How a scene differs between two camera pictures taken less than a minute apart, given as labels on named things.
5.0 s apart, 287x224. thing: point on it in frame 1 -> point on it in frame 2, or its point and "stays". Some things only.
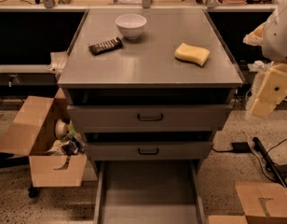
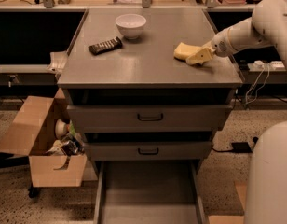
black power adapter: (240, 147) stays
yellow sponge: (193, 54) stays
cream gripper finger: (271, 85) -> (200, 57)
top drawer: (153, 118) stays
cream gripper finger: (255, 36) -> (208, 45)
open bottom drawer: (148, 191) stays
